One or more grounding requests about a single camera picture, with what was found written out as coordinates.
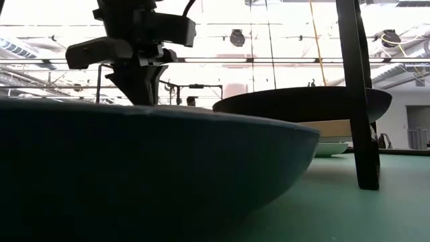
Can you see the wooden shelf with black frame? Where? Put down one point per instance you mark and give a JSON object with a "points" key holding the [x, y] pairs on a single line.
{"points": [[363, 134]]}

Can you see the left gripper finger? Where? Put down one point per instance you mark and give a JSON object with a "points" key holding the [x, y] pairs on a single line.
{"points": [[162, 77], [134, 87]]}

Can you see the person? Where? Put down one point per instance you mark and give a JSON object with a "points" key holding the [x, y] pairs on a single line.
{"points": [[191, 101]]}

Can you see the green table mat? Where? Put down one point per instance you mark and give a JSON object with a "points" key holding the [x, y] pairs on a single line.
{"points": [[369, 208]]}

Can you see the ceiling light strip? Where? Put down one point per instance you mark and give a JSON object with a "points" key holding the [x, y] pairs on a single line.
{"points": [[215, 60]]}

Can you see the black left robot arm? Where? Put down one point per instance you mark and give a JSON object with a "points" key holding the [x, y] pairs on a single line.
{"points": [[124, 17]]}

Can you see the grey door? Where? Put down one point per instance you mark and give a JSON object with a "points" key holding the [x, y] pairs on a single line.
{"points": [[418, 127]]}

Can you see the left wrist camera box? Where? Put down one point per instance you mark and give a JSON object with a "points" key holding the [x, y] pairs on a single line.
{"points": [[168, 28]]}

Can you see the black backpack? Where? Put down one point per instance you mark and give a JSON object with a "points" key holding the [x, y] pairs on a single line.
{"points": [[384, 141]]}

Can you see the grey ceiling pipe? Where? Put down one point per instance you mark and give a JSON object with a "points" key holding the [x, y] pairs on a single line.
{"points": [[396, 75]]}

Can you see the dark blue plate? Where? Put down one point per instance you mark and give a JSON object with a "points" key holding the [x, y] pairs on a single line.
{"points": [[134, 168]]}

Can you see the black metal table frame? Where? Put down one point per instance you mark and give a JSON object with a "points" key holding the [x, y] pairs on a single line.
{"points": [[403, 152]]}

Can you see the dark grey plate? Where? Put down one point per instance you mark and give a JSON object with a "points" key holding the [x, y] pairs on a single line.
{"points": [[285, 104]]}

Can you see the black background rig frame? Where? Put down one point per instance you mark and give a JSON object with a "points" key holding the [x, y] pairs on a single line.
{"points": [[201, 86]]}

